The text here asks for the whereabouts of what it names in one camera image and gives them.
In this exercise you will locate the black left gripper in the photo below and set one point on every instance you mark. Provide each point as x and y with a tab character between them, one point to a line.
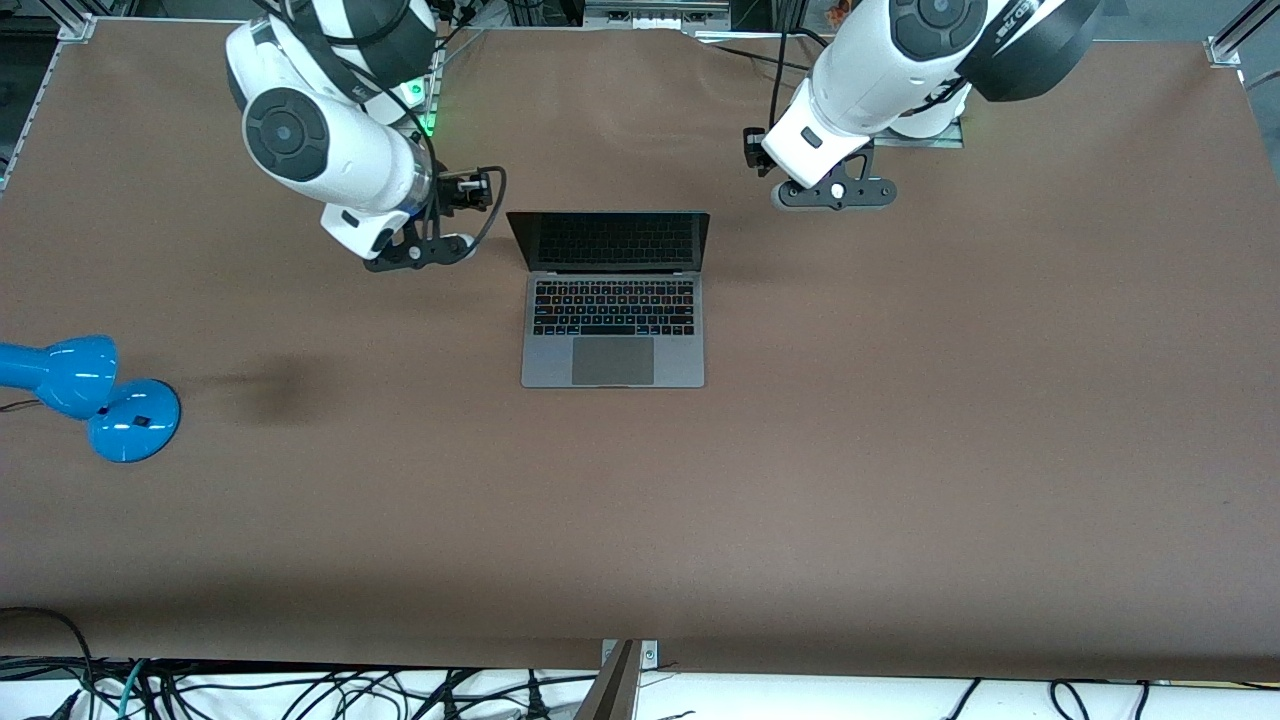
752	150

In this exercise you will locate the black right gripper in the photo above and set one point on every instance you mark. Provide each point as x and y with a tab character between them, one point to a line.
447	190

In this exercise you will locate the grey laptop with black keyboard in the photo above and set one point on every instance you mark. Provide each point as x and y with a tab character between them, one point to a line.
610	365

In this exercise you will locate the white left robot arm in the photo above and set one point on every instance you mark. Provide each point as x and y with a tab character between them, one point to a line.
870	60

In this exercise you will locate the silver equipment box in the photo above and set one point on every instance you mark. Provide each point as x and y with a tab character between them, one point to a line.
655	15

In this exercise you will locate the table cover sheet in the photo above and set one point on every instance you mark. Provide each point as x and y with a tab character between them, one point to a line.
900	450

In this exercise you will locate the blue desk lamp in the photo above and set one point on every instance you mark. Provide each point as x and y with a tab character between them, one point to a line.
135	420

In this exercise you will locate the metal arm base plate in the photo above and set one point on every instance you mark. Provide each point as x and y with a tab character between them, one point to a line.
436	90
940	143

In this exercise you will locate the aluminium frame profile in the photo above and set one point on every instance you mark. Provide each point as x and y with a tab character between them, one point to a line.
1225	48
75	25

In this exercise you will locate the small metal bracket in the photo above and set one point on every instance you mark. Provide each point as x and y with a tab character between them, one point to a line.
650	655

